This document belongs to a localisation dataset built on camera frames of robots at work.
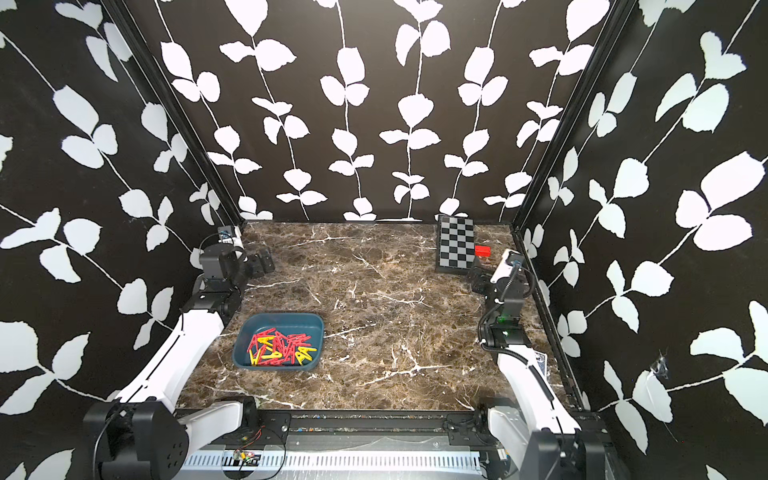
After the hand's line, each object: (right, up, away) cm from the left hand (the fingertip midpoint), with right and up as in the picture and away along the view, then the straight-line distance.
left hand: (254, 247), depth 81 cm
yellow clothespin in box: (+4, -31, +4) cm, 32 cm away
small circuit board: (+3, -51, -11) cm, 52 cm away
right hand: (+65, -3, -1) cm, 65 cm away
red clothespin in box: (0, -26, +9) cm, 28 cm away
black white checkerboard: (+62, +1, +30) cm, 69 cm away
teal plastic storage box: (+5, -28, +7) cm, 29 cm away
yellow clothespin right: (+12, -31, +5) cm, 34 cm away
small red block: (+73, -1, +34) cm, 81 cm away
